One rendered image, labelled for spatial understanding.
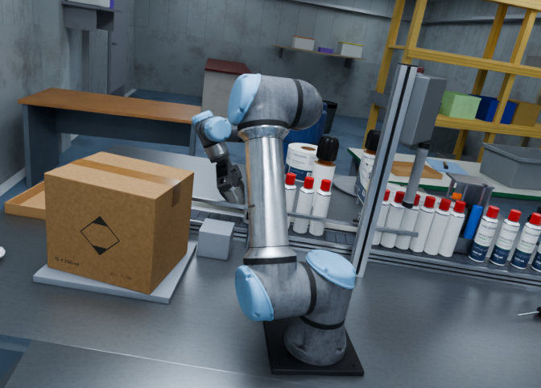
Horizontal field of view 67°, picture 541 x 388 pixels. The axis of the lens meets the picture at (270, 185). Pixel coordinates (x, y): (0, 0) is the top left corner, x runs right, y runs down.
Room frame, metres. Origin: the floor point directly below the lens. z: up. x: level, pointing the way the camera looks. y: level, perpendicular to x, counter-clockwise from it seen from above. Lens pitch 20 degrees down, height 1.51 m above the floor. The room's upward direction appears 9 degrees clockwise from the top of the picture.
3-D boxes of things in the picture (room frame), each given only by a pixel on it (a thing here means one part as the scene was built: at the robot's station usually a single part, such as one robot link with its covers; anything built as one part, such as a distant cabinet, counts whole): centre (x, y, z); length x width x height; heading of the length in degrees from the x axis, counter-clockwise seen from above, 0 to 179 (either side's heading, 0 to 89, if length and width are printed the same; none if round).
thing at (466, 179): (1.43, -0.70, 1.14); 0.14 x 0.11 x 0.01; 89
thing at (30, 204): (1.35, 0.72, 0.85); 0.30 x 0.26 x 0.04; 89
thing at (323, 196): (1.34, -0.19, 0.98); 0.05 x 0.05 x 0.20
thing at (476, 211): (1.38, -0.74, 0.98); 0.03 x 0.03 x 0.17
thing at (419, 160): (1.24, -0.44, 1.18); 0.04 x 0.04 x 0.21
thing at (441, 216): (1.33, -0.60, 0.98); 0.05 x 0.05 x 0.20
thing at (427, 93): (1.26, -0.39, 1.38); 0.17 x 0.10 x 0.19; 144
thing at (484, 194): (1.43, -0.70, 1.01); 0.14 x 0.13 x 0.26; 89
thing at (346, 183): (1.94, -0.46, 0.89); 0.31 x 0.31 x 0.01
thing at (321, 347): (0.81, -0.16, 0.89); 0.15 x 0.15 x 0.10
